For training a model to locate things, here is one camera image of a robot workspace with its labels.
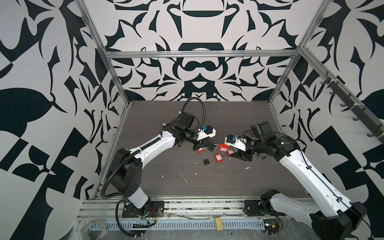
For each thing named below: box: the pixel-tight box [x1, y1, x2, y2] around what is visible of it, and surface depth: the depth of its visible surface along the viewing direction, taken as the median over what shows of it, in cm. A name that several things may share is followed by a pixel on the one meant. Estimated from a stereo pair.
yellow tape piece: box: [215, 217, 223, 231], surface depth 71 cm
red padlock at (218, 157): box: [214, 153, 224, 163], surface depth 93 cm
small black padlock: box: [202, 156, 210, 166], surface depth 92 cm
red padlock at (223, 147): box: [218, 143, 230, 152], surface depth 74 cm
